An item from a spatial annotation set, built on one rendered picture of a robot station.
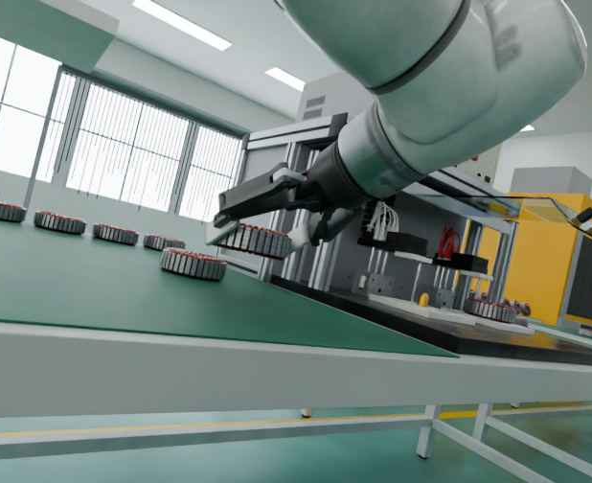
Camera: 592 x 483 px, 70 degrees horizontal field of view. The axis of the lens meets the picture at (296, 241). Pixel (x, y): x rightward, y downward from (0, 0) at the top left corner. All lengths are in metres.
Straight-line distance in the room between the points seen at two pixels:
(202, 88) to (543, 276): 5.74
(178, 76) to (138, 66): 0.63
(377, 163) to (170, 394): 0.27
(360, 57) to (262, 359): 0.24
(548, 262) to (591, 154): 2.58
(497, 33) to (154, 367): 0.34
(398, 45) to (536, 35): 0.10
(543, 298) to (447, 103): 4.26
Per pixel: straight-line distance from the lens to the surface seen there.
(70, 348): 0.30
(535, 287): 4.63
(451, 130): 0.38
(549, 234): 4.67
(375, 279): 0.95
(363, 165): 0.42
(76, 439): 1.39
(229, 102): 7.80
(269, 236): 0.54
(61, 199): 6.97
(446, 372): 0.53
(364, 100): 1.06
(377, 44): 0.33
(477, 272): 1.11
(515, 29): 0.37
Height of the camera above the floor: 0.83
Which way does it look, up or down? 1 degrees up
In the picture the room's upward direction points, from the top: 13 degrees clockwise
